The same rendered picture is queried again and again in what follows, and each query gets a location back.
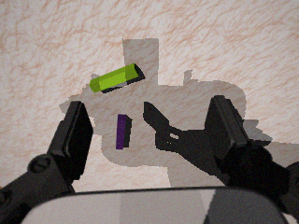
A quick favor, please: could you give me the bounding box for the purple rod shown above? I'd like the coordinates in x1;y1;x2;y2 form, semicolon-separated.
116;114;126;149

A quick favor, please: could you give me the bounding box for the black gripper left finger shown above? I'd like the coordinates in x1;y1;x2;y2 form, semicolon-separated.
0;101;93;224

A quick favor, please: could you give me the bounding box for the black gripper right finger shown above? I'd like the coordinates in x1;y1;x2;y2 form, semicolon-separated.
205;95;299;224

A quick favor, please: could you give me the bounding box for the lime green rod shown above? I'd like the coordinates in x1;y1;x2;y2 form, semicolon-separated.
89;63;139;93

